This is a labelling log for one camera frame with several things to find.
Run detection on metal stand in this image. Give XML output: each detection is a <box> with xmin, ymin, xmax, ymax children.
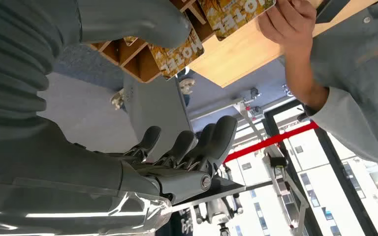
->
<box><xmin>234</xmin><ymin>101</ymin><xmax>311</xmax><ymax>236</ymax></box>

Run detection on black window frame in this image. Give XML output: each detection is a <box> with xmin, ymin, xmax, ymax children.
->
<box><xmin>263</xmin><ymin>99</ymin><xmax>378</xmax><ymax>236</ymax></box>

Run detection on grey panel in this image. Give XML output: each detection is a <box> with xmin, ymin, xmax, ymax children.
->
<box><xmin>122</xmin><ymin>73</ymin><xmax>193</xmax><ymax>163</ymax></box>

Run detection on silver humanoid robot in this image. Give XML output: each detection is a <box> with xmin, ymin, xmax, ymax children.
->
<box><xmin>191</xmin><ymin>195</ymin><xmax>245</xmax><ymax>236</ymax></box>

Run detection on wooden card holder rack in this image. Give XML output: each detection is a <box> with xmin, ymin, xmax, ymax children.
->
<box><xmin>89</xmin><ymin>0</ymin><xmax>217</xmax><ymax>84</ymax></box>

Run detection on clear plastic cover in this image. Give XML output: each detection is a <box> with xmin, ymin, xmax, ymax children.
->
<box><xmin>0</xmin><ymin>177</ymin><xmax>173</xmax><ymax>236</ymax></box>

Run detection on red bar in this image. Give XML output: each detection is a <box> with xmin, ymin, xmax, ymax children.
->
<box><xmin>223</xmin><ymin>121</ymin><xmax>320</xmax><ymax>164</ymax></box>

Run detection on person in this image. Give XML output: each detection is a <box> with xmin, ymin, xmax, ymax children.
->
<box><xmin>301</xmin><ymin>0</ymin><xmax>378</xmax><ymax>165</ymax></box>

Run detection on ribbed grey right arm sleeve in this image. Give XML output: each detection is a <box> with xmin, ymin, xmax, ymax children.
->
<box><xmin>0</xmin><ymin>0</ymin><xmax>83</xmax><ymax>144</ymax></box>

